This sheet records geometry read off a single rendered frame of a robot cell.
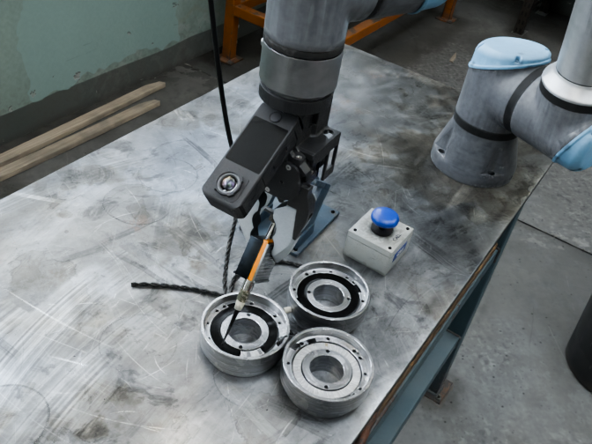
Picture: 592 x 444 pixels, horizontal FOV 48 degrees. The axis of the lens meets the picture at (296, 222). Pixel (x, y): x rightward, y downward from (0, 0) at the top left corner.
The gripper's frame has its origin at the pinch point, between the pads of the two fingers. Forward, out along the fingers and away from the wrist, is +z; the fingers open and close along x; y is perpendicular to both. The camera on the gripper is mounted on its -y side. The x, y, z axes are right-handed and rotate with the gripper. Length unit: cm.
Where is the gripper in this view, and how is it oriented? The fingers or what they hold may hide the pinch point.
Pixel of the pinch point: (262, 249)
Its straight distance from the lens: 75.1
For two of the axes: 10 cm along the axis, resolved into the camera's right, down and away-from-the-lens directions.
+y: 5.1, -4.9, 7.1
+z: -1.4, 7.6, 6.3
